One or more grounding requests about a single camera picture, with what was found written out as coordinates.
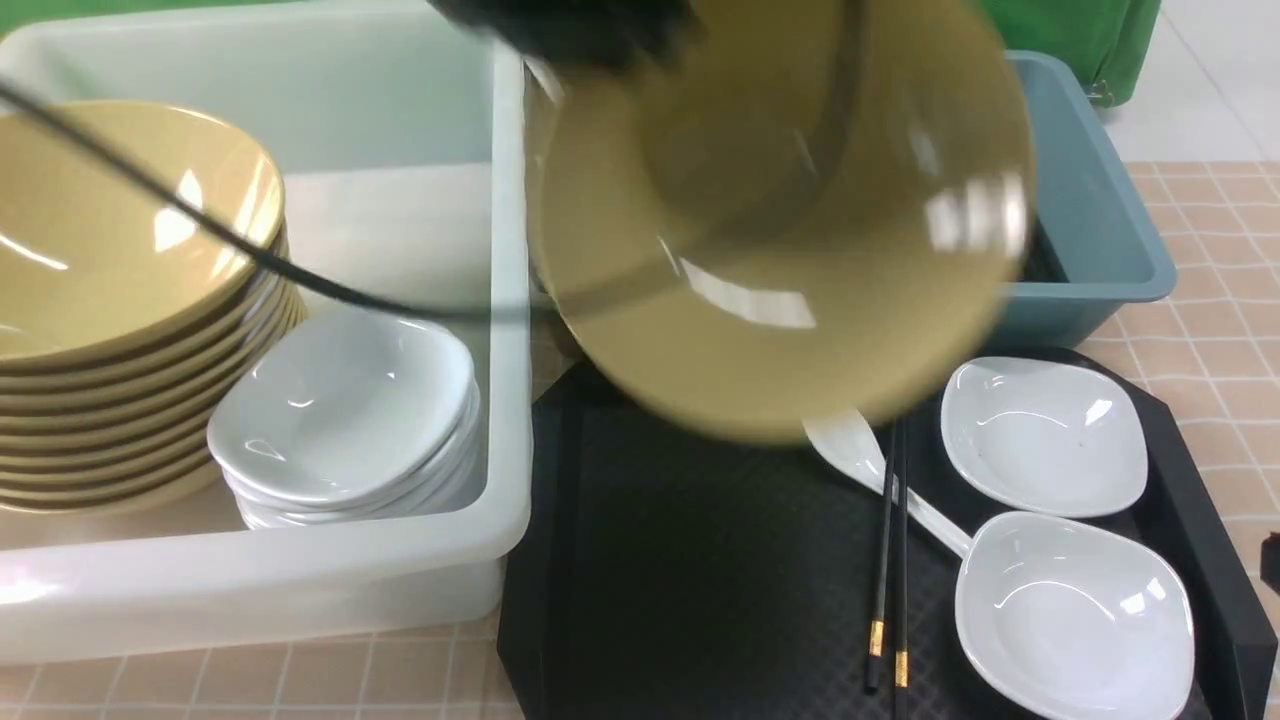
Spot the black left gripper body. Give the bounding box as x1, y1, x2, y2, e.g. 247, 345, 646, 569
430, 1, 701, 70

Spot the yellow noodle bowl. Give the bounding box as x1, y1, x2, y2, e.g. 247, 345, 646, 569
524, 1, 1036, 445

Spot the white soup spoon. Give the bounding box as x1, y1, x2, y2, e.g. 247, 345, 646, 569
803, 410, 972, 559

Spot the black chopstick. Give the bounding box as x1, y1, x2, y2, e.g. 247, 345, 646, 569
893, 419, 910, 719
863, 420, 900, 694

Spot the white square dish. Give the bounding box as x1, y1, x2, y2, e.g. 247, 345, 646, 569
940, 356, 1149, 519
954, 511, 1196, 719

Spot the white plastic tub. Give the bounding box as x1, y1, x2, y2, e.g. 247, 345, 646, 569
1, 1, 532, 665

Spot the stack of white dishes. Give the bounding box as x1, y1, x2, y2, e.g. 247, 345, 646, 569
207, 310, 484, 530

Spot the green cloth backdrop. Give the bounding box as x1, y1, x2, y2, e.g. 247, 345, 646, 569
3, 1, 1161, 106

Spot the teal plastic bin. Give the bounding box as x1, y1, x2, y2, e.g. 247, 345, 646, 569
986, 50, 1178, 351

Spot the black serving tray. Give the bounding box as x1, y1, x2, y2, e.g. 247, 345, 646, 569
497, 348, 1277, 719

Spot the stack of yellow bowls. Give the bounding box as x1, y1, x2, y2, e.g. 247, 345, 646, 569
1, 111, 306, 515

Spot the beige checked tablecloth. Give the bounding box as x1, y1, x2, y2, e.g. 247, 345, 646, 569
3, 161, 1277, 719

